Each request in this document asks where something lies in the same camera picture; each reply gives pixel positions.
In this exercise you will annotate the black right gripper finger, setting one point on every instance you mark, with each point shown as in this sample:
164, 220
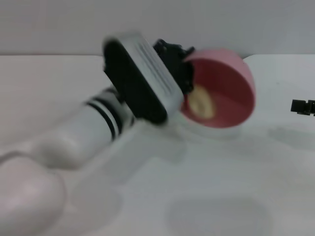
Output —
299, 105

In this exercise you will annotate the beige egg yolk pastry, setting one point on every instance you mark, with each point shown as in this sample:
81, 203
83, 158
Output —
200, 103

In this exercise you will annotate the pink plastic bowl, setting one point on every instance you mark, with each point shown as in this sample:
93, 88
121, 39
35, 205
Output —
229, 98

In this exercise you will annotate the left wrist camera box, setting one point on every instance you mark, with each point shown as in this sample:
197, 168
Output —
142, 81

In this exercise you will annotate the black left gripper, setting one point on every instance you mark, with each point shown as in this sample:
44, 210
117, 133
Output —
172, 56

